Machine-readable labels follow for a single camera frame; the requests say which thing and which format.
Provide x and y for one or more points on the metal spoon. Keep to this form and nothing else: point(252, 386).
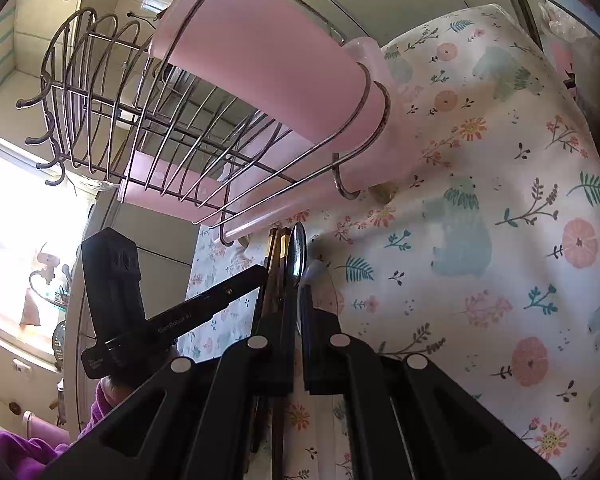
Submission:
point(296, 250)

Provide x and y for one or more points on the person's left hand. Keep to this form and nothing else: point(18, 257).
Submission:
point(111, 386)

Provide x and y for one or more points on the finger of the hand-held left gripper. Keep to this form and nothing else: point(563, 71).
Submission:
point(215, 297)

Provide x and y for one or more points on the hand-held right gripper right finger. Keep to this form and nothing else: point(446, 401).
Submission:
point(315, 350)

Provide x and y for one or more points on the dark brown chopstick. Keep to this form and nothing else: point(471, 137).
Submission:
point(282, 260)

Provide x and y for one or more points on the person's left forearm purple sleeve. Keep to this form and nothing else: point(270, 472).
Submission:
point(20, 452)

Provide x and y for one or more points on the pink plastic drip tray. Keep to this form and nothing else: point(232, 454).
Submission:
point(405, 150)

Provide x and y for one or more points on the light wooden chopstick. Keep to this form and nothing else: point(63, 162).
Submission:
point(270, 255)

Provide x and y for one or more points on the pink plastic utensil cup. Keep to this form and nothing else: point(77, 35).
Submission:
point(260, 50)

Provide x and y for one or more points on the floral bear print tablecloth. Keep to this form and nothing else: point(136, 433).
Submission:
point(480, 185)

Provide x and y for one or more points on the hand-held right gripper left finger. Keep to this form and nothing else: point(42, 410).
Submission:
point(275, 350)

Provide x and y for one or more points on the bright window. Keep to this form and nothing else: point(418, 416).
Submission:
point(25, 220)

